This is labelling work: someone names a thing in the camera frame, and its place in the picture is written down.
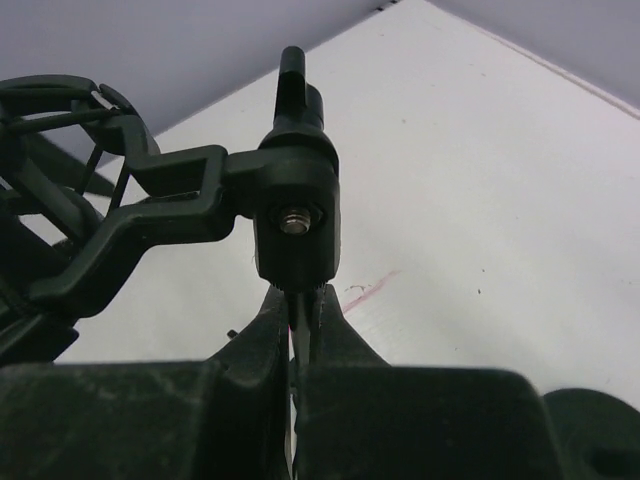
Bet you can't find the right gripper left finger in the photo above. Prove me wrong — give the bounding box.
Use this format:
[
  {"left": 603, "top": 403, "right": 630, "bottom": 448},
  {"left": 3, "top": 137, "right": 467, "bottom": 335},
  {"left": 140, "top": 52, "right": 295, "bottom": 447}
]
[{"left": 1, "top": 289, "right": 290, "bottom": 479}]

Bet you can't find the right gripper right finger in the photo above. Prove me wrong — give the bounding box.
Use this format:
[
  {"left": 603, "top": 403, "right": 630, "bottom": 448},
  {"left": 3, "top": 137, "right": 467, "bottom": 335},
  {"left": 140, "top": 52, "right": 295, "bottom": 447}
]
[{"left": 294, "top": 288, "right": 570, "bottom": 479}]

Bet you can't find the black tripod shock-mount stand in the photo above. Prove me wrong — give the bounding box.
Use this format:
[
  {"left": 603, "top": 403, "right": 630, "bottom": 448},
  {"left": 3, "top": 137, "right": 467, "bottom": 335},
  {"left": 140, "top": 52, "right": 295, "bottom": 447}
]
[{"left": 0, "top": 45, "right": 344, "bottom": 480}]

